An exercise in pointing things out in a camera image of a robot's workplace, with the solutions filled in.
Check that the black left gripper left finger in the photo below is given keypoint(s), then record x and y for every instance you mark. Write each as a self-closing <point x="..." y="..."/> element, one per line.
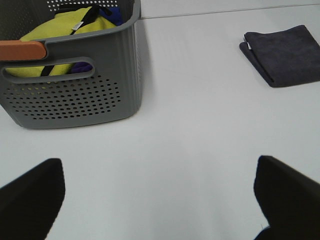
<point x="29" y="205"/>

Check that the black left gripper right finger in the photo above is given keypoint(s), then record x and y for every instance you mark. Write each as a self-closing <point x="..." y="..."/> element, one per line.
<point x="289" y="200"/>

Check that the dark grey towel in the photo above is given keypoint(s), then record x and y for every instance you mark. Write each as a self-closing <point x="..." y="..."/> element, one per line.
<point x="284" y="58"/>

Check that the grey perforated plastic basket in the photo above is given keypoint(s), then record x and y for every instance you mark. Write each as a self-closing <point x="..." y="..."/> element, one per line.
<point x="111" y="91"/>

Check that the yellow-green towel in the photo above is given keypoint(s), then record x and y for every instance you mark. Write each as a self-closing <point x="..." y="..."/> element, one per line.
<point x="28" y="72"/>

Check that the blue-purple towel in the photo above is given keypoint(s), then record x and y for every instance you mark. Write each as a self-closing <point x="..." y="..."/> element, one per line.
<point x="115" y="18"/>

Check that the orange basket handle grip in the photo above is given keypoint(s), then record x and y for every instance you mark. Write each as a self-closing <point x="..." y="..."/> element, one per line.
<point x="17" y="50"/>

